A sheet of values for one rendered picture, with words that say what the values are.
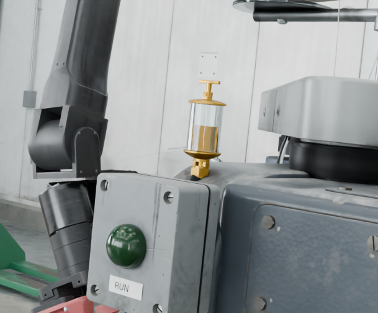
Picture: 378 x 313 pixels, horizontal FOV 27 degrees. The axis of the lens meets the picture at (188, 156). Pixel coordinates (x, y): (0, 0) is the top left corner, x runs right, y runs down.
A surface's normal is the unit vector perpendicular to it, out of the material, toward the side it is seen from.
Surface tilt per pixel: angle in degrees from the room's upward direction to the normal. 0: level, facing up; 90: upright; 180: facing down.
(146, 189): 90
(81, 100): 81
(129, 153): 90
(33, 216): 90
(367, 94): 90
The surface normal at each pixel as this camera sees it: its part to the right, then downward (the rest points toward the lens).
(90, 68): 0.70, -0.18
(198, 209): 0.77, 0.11
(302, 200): -0.47, -0.57
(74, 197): 0.36, -0.35
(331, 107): -0.55, -0.01
